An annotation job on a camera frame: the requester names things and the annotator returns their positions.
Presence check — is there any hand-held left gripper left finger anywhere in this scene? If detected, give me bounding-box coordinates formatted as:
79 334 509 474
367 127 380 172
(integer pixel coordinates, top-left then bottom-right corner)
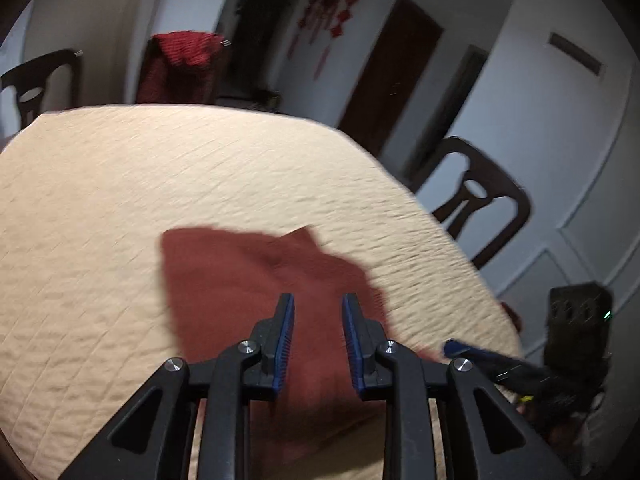
59 293 296 480

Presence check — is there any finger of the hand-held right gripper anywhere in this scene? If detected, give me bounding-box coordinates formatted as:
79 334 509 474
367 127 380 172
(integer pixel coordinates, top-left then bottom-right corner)
444 338 548 387

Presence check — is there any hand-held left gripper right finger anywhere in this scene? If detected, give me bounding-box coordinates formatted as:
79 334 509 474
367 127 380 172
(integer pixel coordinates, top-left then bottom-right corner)
341 293 576 480

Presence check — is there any rust red knit sweater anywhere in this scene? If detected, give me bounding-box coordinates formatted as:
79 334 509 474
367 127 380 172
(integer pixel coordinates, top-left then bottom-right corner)
160 226 441 466

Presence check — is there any dark wooden chair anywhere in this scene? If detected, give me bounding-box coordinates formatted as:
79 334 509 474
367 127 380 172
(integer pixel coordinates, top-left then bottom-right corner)
0 48 82 132
136 32 230 107
414 136 532 272

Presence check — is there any beige quilted blanket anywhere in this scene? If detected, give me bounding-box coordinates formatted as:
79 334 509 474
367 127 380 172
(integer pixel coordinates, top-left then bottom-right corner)
0 102 524 480

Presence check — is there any grey framed door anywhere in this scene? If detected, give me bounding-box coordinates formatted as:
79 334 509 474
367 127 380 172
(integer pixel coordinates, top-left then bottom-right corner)
404 44 489 182

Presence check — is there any dark brown wooden door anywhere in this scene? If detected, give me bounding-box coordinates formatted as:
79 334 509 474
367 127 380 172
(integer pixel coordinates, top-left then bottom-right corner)
337 0 445 159

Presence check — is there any red checked garment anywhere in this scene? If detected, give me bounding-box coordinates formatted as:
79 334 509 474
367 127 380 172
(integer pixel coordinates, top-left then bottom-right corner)
136 31 223 106

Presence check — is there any wall vent grille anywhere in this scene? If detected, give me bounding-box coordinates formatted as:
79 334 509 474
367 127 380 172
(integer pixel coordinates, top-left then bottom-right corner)
547 32 604 76

